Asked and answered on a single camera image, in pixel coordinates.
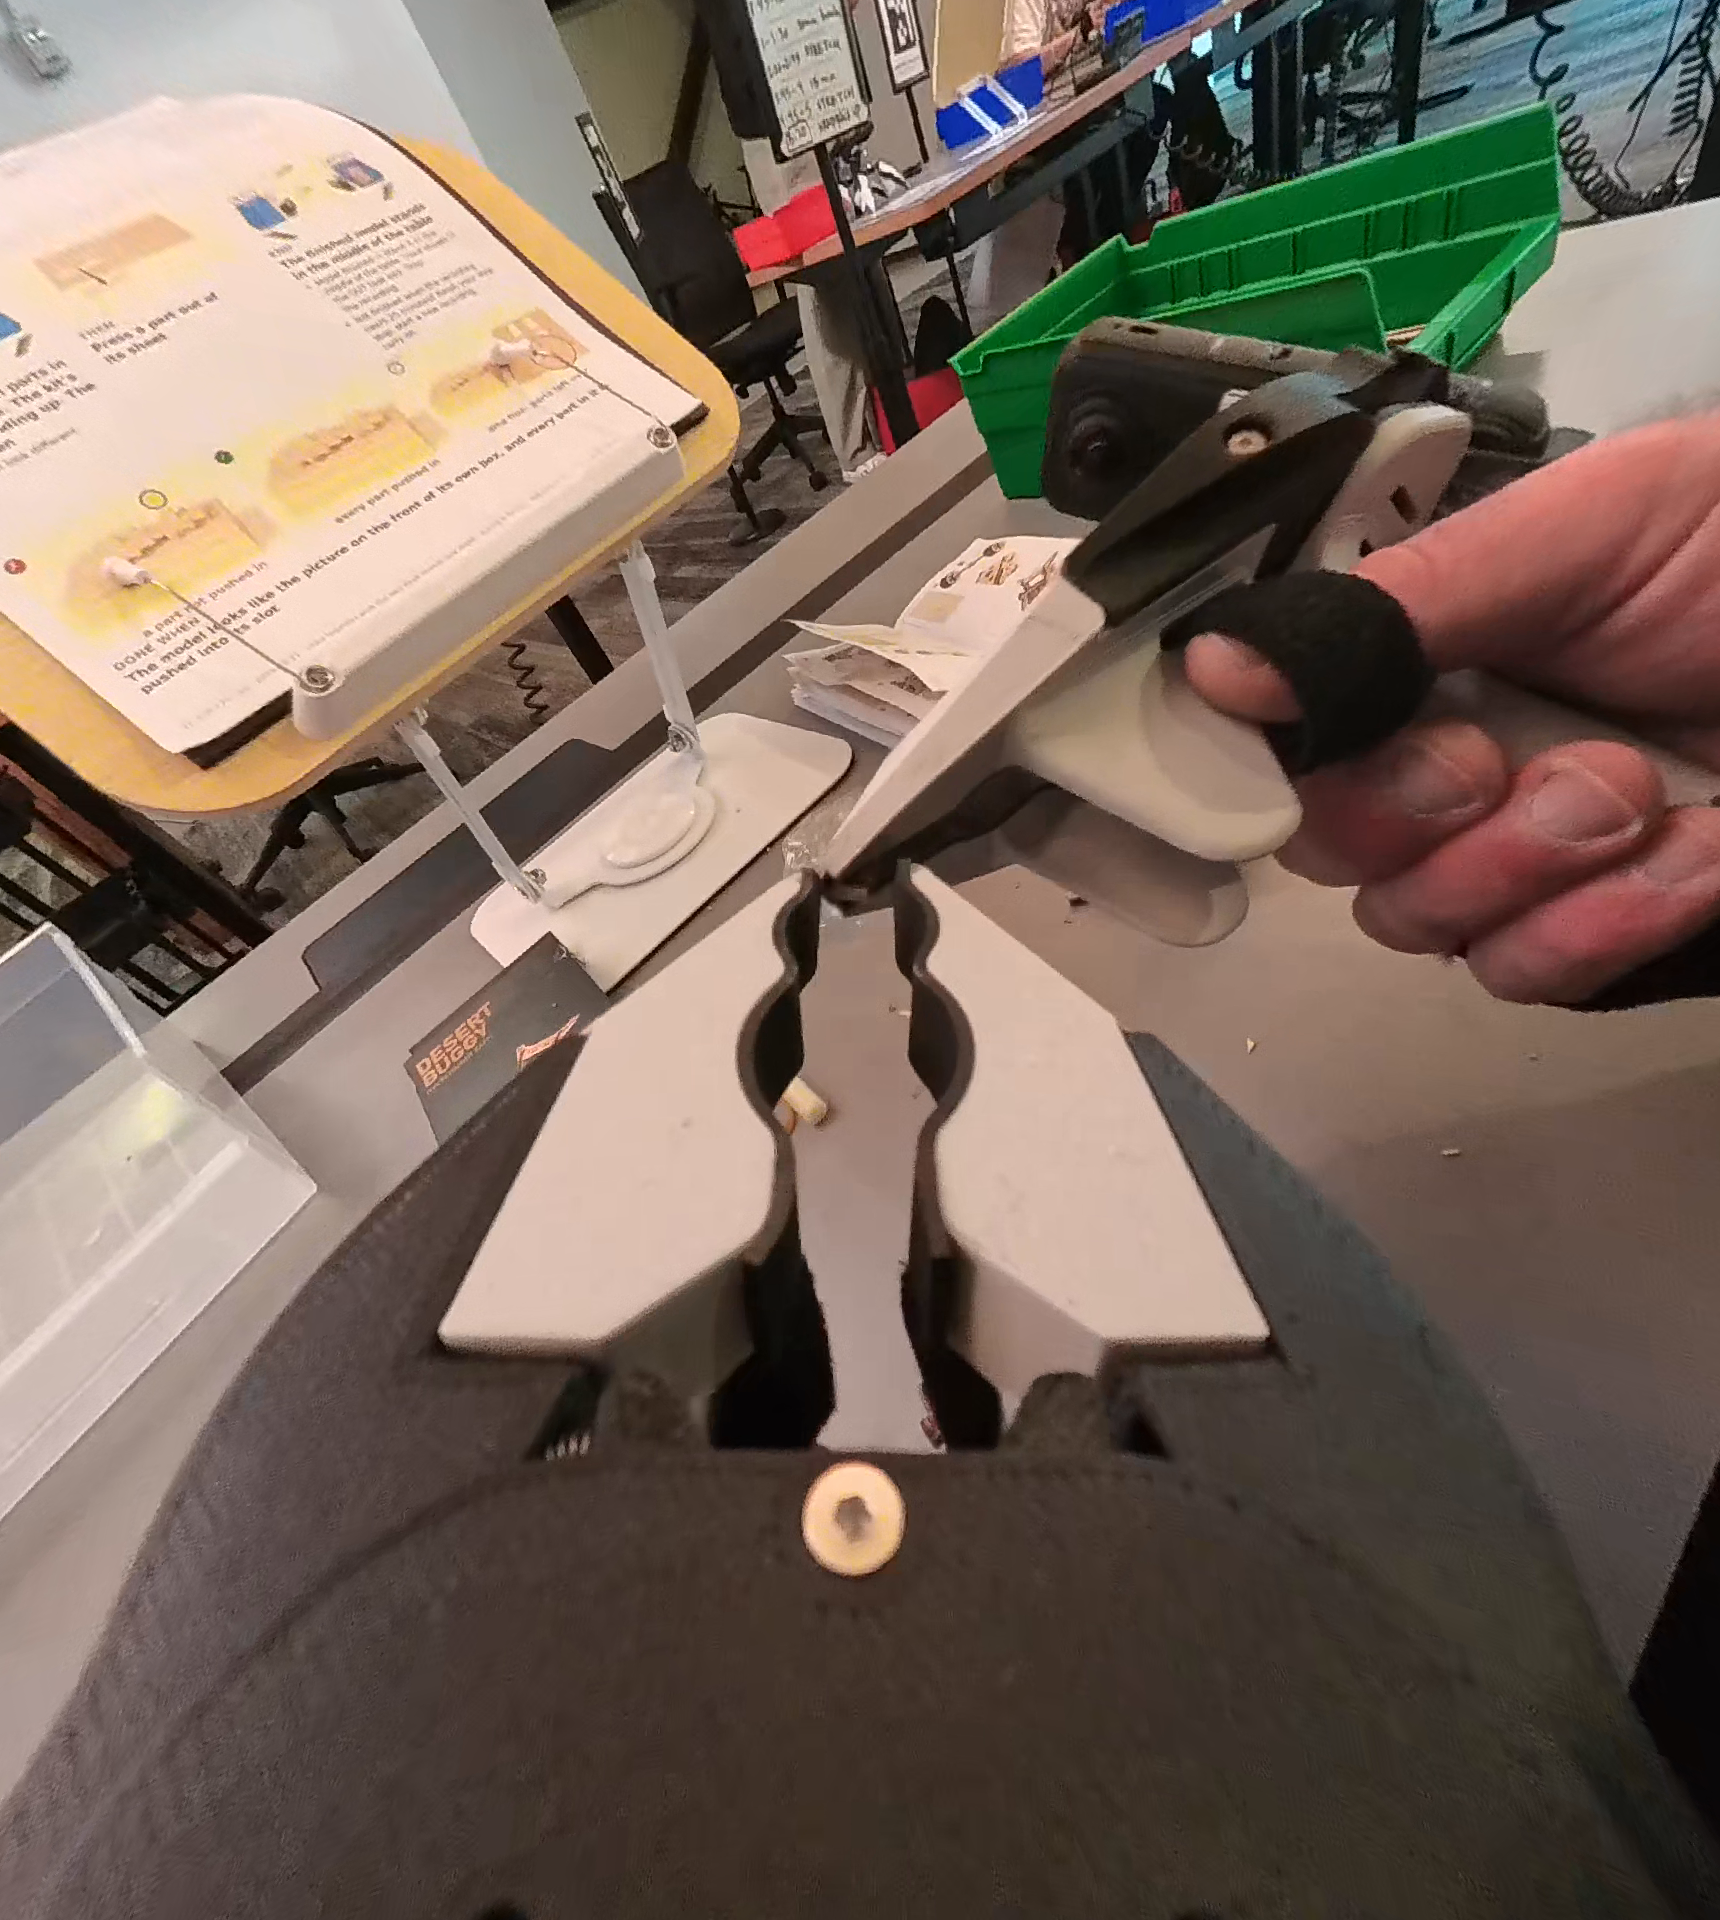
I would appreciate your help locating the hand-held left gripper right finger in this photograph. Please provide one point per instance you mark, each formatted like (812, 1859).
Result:
(1097, 1202)

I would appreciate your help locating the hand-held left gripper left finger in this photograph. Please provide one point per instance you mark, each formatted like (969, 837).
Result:
(610, 1202)

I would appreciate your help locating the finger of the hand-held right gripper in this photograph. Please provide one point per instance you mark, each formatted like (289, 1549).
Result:
(977, 704)
(951, 837)

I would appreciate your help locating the black model box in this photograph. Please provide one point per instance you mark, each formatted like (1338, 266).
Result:
(498, 1050)

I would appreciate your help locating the person's right hand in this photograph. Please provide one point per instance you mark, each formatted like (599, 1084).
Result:
(1624, 602)

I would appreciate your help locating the instruction booklet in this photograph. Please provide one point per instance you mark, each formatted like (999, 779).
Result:
(873, 691)

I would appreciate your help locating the green plastic bin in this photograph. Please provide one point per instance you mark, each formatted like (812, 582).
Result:
(1044, 405)

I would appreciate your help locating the white wax cylinder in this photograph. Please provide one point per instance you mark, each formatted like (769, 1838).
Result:
(808, 1105)

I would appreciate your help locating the brown-topped desk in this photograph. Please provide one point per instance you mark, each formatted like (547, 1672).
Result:
(951, 187)

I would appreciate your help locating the blue plastic bin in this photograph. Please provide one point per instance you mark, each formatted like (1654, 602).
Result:
(977, 117)

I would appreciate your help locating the red plastic bin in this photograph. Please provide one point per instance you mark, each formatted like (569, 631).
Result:
(790, 234)

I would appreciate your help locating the black office chair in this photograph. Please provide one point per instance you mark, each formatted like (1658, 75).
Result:
(696, 256)

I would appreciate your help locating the clear plastic organiser box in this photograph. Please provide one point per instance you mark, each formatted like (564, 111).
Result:
(48, 1273)

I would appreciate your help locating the whiteboard with handwriting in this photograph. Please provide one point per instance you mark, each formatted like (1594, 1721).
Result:
(815, 75)

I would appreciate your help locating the instruction sheet display board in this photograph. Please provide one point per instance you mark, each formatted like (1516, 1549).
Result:
(277, 372)

